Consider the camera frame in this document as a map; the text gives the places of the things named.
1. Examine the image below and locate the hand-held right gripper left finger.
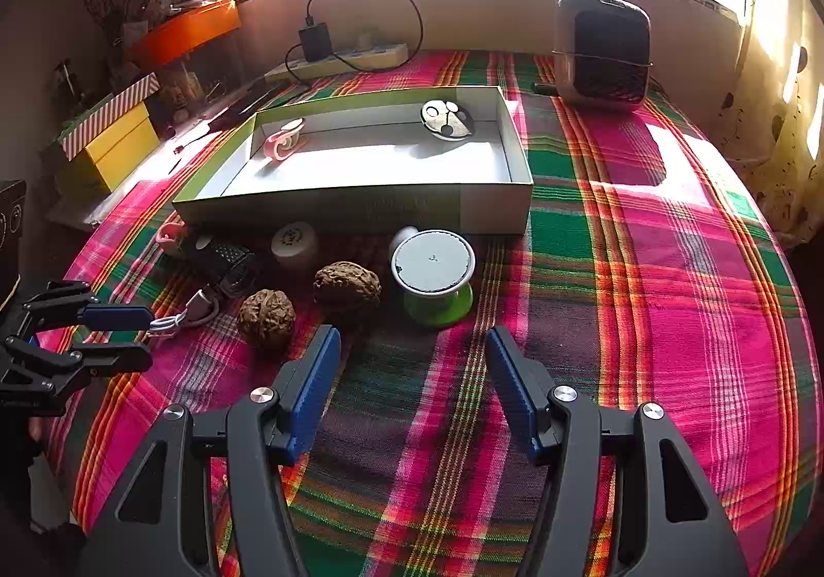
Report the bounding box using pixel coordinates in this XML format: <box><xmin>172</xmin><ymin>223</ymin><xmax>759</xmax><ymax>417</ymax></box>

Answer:
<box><xmin>77</xmin><ymin>325</ymin><xmax>342</xmax><ymax>577</ymax></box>

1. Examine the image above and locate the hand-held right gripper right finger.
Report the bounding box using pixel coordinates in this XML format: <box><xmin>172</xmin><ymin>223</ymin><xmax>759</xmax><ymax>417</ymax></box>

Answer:
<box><xmin>485</xmin><ymin>326</ymin><xmax>751</xmax><ymax>577</ymax></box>

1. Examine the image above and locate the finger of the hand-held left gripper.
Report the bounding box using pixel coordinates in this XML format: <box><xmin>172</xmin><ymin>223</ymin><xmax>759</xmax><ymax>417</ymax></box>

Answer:
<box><xmin>0</xmin><ymin>333</ymin><xmax>154</xmax><ymax>417</ymax></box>
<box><xmin>19</xmin><ymin>279</ymin><xmax>156</xmax><ymax>334</ymax></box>

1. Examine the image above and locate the white usb cable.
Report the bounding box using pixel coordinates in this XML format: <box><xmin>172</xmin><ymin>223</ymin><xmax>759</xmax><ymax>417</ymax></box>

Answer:
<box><xmin>147</xmin><ymin>287</ymin><xmax>221</xmax><ymax>338</ymax></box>

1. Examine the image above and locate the brown walnut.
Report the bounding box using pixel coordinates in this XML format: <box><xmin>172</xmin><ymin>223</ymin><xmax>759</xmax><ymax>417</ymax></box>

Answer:
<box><xmin>237</xmin><ymin>289</ymin><xmax>297</xmax><ymax>349</ymax></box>
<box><xmin>313</xmin><ymin>261</ymin><xmax>383</xmax><ymax>313</ymax></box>

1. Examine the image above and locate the black grated device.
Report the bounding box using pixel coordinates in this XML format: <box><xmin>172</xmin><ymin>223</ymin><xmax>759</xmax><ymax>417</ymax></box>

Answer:
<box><xmin>185</xmin><ymin>234</ymin><xmax>260</xmax><ymax>298</ymax></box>

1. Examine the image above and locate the green white frog stand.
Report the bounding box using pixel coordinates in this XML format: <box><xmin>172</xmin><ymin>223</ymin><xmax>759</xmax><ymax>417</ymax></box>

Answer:
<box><xmin>390</xmin><ymin>229</ymin><xmax>477</xmax><ymax>329</ymax></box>

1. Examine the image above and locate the shallow cardboard box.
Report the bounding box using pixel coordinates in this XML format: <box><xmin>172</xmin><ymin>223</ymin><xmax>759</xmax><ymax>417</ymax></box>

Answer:
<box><xmin>171</xmin><ymin>86</ymin><xmax>535</xmax><ymax>235</ymax></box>

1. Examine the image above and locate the white round jar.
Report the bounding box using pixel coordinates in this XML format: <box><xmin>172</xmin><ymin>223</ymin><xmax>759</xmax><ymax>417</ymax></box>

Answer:
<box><xmin>270</xmin><ymin>220</ymin><xmax>319</xmax><ymax>272</ymax></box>

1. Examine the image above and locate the striped box lid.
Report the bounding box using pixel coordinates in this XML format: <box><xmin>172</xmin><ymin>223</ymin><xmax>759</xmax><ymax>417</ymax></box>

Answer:
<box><xmin>59</xmin><ymin>72</ymin><xmax>161</xmax><ymax>162</ymax></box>

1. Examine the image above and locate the plaid blanket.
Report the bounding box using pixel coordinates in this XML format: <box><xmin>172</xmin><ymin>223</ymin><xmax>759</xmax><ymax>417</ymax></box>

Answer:
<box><xmin>35</xmin><ymin>49</ymin><xmax>813</xmax><ymax>577</ymax></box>

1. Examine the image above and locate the glass jar with dark lid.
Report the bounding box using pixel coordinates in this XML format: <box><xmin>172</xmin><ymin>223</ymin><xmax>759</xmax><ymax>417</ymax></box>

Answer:
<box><xmin>53</xmin><ymin>59</ymin><xmax>81</xmax><ymax>108</ymax></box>

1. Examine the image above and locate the grey egg-shaped object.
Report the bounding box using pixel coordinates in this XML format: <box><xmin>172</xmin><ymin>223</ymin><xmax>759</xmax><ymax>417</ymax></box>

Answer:
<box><xmin>388</xmin><ymin>225</ymin><xmax>421</xmax><ymax>256</ymax></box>

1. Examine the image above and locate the orange box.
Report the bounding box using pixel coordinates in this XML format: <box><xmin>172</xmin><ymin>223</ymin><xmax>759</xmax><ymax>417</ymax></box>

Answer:
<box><xmin>130</xmin><ymin>0</ymin><xmax>242</xmax><ymax>69</ymax></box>

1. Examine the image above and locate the pale power strip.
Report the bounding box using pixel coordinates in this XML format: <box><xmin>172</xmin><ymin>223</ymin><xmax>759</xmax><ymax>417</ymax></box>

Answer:
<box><xmin>264</xmin><ymin>41</ymin><xmax>410</xmax><ymax>83</ymax></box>

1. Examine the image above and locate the black charger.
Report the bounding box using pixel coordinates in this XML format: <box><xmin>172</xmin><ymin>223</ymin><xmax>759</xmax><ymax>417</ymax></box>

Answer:
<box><xmin>299</xmin><ymin>23</ymin><xmax>333</xmax><ymax>63</ymax></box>

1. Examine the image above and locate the silver black space heater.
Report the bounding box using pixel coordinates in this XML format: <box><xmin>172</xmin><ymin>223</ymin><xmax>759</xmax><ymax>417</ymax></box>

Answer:
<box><xmin>552</xmin><ymin>0</ymin><xmax>654</xmax><ymax>113</ymax></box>

